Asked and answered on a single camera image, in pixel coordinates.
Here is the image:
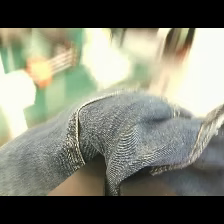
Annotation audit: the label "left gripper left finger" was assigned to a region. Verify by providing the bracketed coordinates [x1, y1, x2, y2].
[49, 155, 107, 197]

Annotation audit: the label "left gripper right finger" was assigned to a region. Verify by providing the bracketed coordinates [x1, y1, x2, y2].
[119, 167, 183, 197]

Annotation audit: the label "blue jeans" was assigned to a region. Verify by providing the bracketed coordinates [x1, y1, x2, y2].
[0, 88, 224, 197]

